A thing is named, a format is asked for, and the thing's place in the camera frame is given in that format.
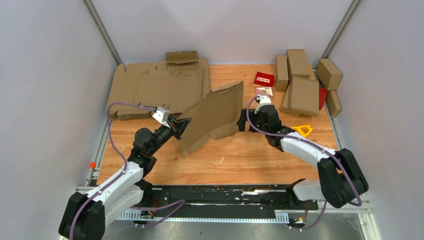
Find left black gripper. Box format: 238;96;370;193
148;116;192;155

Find brown cardboard box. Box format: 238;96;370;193
178;81;244;155

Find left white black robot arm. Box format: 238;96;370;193
58;113;192;240

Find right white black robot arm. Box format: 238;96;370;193
237;104;369;209

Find red card box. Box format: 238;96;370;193
253;71;275;87

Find upright narrow cardboard box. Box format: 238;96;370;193
275;55;289;92

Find front flat cardboard box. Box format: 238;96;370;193
279;77;320;117

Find rear leaning cardboard box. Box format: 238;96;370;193
286;49;311;80

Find low right cardboard box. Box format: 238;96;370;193
325;90;342;119

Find far right cardboard box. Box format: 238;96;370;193
316;58;343;91

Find stack of flat cardboard sheets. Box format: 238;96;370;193
107;58;210;120

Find pink tangram puzzle card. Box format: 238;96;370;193
255;86;274;97

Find small folded cardboard pieces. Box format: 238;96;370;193
165;50;198;70

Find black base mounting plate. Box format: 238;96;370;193
135;184;319;220

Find red object behind boxes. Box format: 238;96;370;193
318;87;328;110

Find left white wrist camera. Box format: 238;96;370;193
152;106;170;128

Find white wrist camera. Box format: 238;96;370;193
254;94;272;114
152;106;170;128

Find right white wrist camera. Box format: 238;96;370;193
254;94;272;114

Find yellow plastic triangle frame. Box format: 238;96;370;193
291;124;313;138

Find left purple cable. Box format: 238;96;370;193
67;101;186;240

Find aluminium frame rail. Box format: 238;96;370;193
59;185;382;240

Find right corner aluminium post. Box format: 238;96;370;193
321;0;363;59

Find corner aluminium post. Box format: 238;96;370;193
82;0;123;65
321;0;363;59

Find left corner aluminium post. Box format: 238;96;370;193
82;0;123;65

